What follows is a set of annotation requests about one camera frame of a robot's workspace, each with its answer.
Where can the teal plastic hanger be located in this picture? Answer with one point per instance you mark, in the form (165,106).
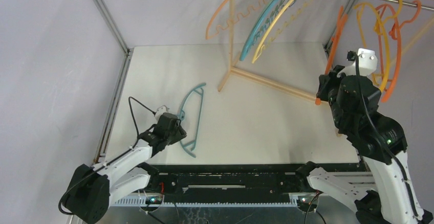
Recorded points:
(190,146)

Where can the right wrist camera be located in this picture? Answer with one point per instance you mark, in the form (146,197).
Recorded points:
(364,60)

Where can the circuit board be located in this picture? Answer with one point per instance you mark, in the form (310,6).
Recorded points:
(154,200)
(305,204)

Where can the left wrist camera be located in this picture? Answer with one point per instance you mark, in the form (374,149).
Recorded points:
(162,109)

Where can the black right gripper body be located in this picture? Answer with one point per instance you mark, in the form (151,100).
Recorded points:
(325,87)

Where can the peach wavy hanger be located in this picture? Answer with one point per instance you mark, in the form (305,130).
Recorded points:
(234,16)

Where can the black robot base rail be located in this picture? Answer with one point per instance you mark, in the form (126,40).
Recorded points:
(244,185)

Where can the pale yellow wavy hanger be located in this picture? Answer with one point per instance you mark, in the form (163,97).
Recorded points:
(289,13)

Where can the light blue wavy hanger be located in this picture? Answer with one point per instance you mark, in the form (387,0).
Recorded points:
(270,11)

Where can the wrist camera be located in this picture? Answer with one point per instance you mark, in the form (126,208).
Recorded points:
(162,109)
(364,60)

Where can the orange plastic hanger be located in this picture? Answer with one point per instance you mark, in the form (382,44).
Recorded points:
(395,34)
(340,23)

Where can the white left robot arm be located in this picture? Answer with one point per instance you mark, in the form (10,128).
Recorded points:
(92,190)

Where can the yellow-orange plastic hanger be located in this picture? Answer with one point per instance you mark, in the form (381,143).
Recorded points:
(387,28)

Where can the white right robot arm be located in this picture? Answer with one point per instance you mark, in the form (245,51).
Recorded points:
(381,143)

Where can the left circuit board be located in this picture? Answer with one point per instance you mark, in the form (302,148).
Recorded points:
(154,200)

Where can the right circuit board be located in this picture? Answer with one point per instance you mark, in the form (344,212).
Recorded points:
(305,204)

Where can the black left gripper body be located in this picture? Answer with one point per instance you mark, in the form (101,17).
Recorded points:
(176,135)

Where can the wooden clothes rack frame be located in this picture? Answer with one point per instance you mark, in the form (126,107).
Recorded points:
(407,12)

